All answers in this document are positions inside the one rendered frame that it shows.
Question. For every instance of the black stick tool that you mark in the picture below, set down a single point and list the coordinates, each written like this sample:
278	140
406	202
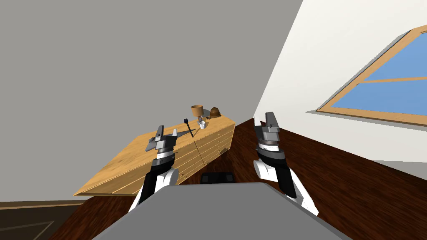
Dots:
188	128

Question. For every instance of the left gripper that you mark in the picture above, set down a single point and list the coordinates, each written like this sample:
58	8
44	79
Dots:
163	143

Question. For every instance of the wooden chest of drawers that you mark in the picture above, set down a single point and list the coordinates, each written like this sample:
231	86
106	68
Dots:
160	160

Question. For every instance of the white mug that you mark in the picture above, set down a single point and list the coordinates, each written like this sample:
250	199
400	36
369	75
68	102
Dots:
202	125

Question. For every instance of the brown dome-shaped object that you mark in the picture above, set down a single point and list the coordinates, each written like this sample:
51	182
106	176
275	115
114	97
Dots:
214	112

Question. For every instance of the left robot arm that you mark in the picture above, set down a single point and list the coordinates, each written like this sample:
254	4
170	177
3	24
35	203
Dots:
156	176

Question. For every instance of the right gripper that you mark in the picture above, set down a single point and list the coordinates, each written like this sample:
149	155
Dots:
269	134

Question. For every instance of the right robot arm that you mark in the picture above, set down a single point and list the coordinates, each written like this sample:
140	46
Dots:
283	173

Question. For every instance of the wood-framed window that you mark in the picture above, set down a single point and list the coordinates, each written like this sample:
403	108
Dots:
387	80

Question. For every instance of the brown table lamp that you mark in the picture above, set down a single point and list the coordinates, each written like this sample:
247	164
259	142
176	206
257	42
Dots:
197	112

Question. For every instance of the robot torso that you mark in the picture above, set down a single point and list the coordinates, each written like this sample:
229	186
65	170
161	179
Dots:
213	213

